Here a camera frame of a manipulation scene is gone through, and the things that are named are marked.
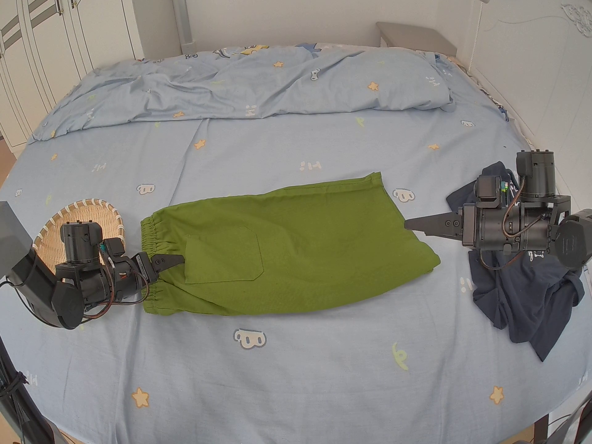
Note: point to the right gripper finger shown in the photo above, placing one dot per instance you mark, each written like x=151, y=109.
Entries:
x=448, y=235
x=439, y=221

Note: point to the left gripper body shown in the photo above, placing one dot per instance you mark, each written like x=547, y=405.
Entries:
x=132, y=278

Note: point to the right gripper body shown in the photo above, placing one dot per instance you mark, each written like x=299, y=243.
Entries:
x=490, y=227

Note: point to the green shorts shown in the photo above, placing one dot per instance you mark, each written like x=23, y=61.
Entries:
x=300, y=248

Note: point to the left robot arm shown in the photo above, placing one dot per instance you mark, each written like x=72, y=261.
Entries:
x=41, y=294

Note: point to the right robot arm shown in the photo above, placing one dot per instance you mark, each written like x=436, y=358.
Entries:
x=573, y=238

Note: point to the round woven basket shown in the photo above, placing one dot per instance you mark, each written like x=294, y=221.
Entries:
x=48, y=238

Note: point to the dark blue garment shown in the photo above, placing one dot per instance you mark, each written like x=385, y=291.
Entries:
x=532, y=312

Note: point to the bed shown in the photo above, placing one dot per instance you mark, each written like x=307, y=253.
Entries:
x=296, y=363

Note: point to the grey bedside table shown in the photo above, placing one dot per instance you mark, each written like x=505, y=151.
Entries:
x=411, y=35

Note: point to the pale blue quilt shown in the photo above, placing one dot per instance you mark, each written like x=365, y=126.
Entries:
x=277, y=90

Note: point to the white wardrobe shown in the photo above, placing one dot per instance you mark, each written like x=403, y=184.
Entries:
x=46, y=39

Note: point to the grey vertical pipe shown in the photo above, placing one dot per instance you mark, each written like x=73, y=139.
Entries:
x=181, y=7

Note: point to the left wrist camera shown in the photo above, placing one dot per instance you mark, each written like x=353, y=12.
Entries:
x=114, y=248

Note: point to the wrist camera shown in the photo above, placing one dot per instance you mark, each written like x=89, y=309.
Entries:
x=114, y=248
x=488, y=190

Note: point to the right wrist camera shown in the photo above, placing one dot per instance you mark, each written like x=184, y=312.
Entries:
x=488, y=190

